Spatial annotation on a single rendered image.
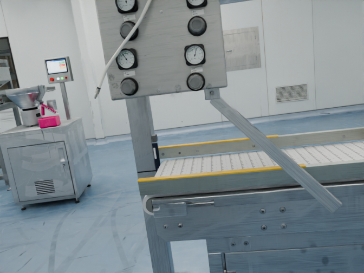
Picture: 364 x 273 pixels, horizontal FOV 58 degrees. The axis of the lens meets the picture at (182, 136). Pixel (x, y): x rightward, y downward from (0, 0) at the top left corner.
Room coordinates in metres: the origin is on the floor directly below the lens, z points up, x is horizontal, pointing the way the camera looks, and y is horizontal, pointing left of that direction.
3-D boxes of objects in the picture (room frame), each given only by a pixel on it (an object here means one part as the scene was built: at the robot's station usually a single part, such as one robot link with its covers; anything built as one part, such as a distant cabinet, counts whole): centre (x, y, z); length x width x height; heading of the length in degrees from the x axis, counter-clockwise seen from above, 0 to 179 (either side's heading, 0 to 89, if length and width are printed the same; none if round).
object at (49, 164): (3.20, 1.34, 0.38); 0.63 x 0.57 x 0.76; 90
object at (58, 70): (3.34, 1.13, 1.07); 0.23 x 0.10 x 0.62; 90
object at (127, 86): (0.60, 0.09, 1.13); 0.03 x 0.02 x 0.04; 84
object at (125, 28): (0.60, 0.07, 1.23); 0.03 x 0.02 x 0.04; 84
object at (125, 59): (0.61, 0.08, 1.17); 0.04 x 0.01 x 0.04; 84
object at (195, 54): (0.59, -0.04, 1.17); 0.04 x 0.01 x 0.04; 84
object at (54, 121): (3.00, 1.19, 0.80); 0.16 x 0.12 x 0.09; 90
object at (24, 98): (3.25, 1.39, 0.95); 0.49 x 0.36 x 0.37; 90
